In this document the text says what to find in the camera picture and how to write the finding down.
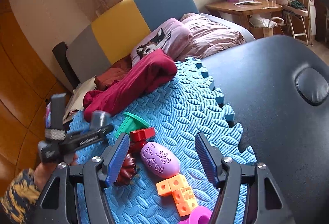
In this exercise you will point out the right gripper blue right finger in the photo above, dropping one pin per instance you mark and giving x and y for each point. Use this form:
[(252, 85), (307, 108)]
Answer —
[(210, 158)]

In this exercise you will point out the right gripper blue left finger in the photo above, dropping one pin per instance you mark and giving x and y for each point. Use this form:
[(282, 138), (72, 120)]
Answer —
[(113, 159)]

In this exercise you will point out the dark brown pumpkin figurine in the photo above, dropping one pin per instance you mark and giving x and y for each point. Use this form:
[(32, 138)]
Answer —
[(127, 171)]

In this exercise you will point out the green plastic spool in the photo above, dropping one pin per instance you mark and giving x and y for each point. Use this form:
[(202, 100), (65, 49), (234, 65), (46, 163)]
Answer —
[(130, 123)]

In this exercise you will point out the magenta plastic spool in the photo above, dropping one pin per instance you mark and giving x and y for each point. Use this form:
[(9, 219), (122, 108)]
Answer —
[(199, 215)]

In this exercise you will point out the patterned left sleeve forearm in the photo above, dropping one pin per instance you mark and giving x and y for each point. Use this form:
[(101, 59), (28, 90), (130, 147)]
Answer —
[(20, 198)]

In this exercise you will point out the left hand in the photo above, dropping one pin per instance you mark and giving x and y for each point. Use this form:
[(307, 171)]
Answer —
[(43, 173)]

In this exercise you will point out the red plastic block toy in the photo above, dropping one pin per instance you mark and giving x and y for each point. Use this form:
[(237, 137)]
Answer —
[(142, 134)]

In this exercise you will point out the beige bag on bed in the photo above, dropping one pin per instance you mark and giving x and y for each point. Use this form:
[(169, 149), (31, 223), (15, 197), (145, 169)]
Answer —
[(76, 101)]

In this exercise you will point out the purple perforated oval case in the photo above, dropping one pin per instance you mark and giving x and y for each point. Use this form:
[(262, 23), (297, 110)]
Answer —
[(160, 160)]

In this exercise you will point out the blue foam puzzle mat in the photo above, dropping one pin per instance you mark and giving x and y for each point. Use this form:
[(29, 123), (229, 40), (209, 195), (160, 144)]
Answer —
[(178, 110)]

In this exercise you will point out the wooden wardrobe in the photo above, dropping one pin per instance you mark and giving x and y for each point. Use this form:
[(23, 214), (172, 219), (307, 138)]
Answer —
[(26, 86)]

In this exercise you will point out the black rolled yoga mat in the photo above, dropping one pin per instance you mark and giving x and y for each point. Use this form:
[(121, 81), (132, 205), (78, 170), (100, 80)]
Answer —
[(59, 52)]

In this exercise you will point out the maroon folded blanket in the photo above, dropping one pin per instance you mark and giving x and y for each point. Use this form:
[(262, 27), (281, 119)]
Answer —
[(147, 75)]

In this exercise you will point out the tricolour bed headboard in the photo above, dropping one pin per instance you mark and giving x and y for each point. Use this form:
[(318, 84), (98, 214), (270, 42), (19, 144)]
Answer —
[(116, 32)]

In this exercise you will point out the pink striped duvet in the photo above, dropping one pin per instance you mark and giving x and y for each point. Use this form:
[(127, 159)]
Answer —
[(208, 38)]

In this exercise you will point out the pink cat pillow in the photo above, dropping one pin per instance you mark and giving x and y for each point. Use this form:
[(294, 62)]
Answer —
[(171, 36)]

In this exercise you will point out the wicker basket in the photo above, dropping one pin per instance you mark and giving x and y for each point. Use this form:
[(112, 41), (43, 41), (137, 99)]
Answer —
[(262, 27)]

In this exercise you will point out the wooden side table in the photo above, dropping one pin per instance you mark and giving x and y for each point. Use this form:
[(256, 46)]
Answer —
[(243, 11)]

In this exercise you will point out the folding chair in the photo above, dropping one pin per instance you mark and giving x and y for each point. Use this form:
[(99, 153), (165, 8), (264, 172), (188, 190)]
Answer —
[(299, 21)]

